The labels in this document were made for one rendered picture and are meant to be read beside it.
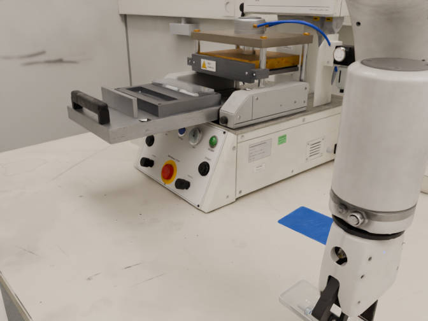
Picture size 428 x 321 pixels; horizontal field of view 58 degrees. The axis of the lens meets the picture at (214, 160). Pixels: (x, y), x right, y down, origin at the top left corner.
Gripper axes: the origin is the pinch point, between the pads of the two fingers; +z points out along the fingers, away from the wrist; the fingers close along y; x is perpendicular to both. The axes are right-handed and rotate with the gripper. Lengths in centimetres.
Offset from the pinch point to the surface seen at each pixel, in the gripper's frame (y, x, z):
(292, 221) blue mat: 21.8, 26.5, 8.8
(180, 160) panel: 13, 55, 1
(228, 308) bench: -5.5, 16.3, 7.5
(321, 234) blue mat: 22.7, 19.5, 8.6
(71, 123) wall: 34, 198, 36
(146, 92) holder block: 10, 63, -14
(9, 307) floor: -26, 131, 85
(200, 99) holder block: 14, 48, -15
